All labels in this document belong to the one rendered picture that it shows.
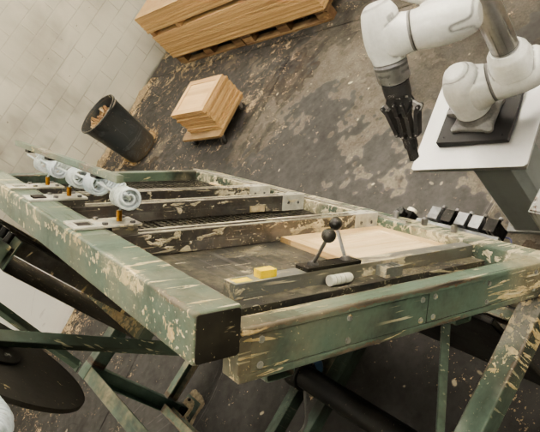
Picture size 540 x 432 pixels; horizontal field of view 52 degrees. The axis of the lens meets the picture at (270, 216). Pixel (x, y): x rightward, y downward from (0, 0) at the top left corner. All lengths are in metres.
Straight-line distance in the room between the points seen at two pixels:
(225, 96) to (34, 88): 2.63
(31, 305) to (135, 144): 1.99
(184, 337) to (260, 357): 0.16
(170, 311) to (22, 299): 4.49
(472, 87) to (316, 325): 1.41
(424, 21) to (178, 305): 0.91
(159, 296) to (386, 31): 0.86
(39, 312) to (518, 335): 4.45
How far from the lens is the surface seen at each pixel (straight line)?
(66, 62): 7.27
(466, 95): 2.34
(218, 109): 5.16
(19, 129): 6.94
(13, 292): 5.47
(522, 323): 1.94
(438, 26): 1.48
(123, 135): 6.19
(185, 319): 1.00
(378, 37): 1.51
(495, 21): 2.18
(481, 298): 1.61
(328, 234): 1.41
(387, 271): 1.61
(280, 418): 3.08
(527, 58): 2.29
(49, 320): 5.62
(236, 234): 1.81
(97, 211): 2.07
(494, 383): 1.90
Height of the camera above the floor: 2.48
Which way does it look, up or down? 36 degrees down
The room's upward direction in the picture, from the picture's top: 50 degrees counter-clockwise
